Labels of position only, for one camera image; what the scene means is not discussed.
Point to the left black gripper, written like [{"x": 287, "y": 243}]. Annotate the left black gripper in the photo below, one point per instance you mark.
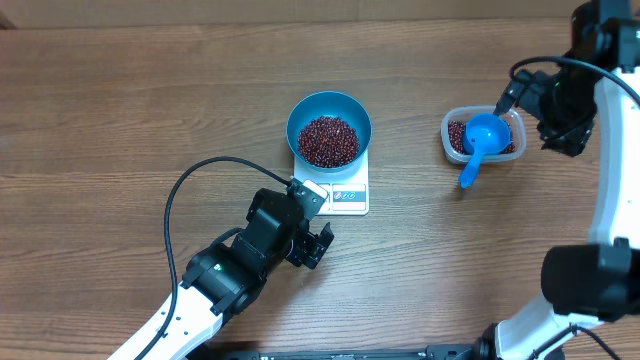
[{"x": 312, "y": 248}]

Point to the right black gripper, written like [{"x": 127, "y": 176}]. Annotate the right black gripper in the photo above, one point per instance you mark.
[{"x": 532, "y": 98}]

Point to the blue plastic measuring scoop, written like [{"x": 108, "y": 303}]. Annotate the blue plastic measuring scoop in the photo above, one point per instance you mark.
[{"x": 484, "y": 135}]

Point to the red adzuki beans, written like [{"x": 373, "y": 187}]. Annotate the red adzuki beans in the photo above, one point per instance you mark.
[{"x": 328, "y": 142}]

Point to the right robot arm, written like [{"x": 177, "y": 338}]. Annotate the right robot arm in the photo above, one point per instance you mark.
[{"x": 586, "y": 286}]

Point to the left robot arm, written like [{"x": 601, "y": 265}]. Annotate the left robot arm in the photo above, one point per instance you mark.
[{"x": 222, "y": 280}]

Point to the white digital kitchen scale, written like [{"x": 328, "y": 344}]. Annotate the white digital kitchen scale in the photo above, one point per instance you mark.
[{"x": 348, "y": 188}]

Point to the teal metal bowl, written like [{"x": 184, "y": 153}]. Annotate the teal metal bowl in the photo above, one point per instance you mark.
[{"x": 332, "y": 104}]

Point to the clear plastic food container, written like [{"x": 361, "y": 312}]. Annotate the clear plastic food container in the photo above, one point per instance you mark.
[{"x": 454, "y": 124}]

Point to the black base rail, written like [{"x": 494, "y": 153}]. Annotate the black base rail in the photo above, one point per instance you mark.
[{"x": 430, "y": 352}]

